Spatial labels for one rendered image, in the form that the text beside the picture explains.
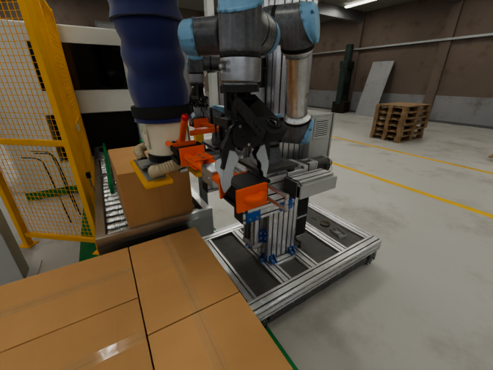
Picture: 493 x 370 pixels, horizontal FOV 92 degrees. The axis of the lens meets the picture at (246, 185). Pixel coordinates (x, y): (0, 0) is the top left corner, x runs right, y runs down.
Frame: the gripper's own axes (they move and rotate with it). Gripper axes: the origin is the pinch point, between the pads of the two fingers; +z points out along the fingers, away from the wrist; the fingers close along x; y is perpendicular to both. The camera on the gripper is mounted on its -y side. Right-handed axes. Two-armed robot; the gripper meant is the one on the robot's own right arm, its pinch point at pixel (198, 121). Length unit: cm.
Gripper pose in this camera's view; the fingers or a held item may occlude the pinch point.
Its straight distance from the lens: 140.7
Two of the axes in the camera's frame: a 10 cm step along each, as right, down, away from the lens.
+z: 0.0, 9.1, 4.2
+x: 8.4, -2.3, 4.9
